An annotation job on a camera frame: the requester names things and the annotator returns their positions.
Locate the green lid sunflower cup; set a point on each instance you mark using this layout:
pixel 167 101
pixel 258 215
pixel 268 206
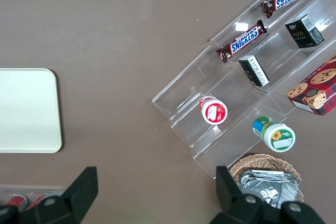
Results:
pixel 278 137

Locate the red tartan cookie box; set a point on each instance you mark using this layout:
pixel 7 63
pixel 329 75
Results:
pixel 317 90

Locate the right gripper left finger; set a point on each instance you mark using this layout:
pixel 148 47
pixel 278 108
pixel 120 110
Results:
pixel 65 208

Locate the clear acrylic bottle rack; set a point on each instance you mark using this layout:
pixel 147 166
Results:
pixel 31 187

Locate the red lid yogurt cup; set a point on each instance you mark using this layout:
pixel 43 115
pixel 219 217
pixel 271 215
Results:
pixel 214 111

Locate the small black box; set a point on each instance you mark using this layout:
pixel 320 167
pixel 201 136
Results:
pixel 299 33
pixel 253 70

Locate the silver foil packet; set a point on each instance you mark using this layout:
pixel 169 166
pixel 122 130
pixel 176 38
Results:
pixel 265 190

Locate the light wicker basket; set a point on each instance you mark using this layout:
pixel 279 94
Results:
pixel 262 159

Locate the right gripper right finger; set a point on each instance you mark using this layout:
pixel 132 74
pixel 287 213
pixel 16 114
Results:
pixel 236 208

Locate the red cola bottle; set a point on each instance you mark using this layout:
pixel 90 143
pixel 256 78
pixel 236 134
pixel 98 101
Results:
pixel 36 200
pixel 15 200

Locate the clear acrylic stepped shelf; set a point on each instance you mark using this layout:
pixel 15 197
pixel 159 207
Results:
pixel 199 82

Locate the cream plastic tray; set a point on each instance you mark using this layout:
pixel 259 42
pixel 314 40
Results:
pixel 26 108

